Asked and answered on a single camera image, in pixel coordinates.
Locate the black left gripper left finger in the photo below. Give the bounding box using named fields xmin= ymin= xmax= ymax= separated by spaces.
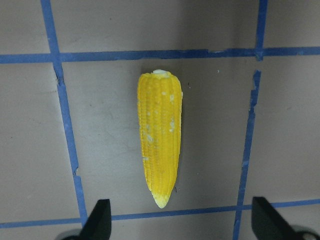
xmin=79 ymin=199 xmax=111 ymax=240

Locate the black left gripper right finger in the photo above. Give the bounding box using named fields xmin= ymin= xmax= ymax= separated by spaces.
xmin=251 ymin=196 xmax=300 ymax=240

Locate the yellow corn cob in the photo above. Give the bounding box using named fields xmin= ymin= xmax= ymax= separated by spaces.
xmin=137 ymin=69 xmax=183 ymax=209

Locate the brown paper table cover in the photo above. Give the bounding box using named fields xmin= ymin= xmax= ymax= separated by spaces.
xmin=0 ymin=0 xmax=320 ymax=240

